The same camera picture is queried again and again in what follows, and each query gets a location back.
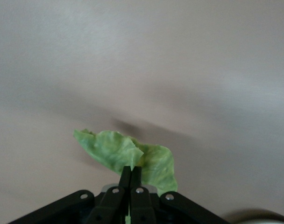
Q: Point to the beige plate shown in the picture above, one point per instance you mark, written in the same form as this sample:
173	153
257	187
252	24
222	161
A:
263	221

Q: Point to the green lettuce leaf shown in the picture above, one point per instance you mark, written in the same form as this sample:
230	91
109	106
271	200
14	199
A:
109	149

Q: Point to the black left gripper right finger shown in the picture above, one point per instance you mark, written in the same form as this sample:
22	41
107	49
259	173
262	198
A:
142	205

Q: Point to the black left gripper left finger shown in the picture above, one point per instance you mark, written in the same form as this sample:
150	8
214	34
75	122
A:
114	203

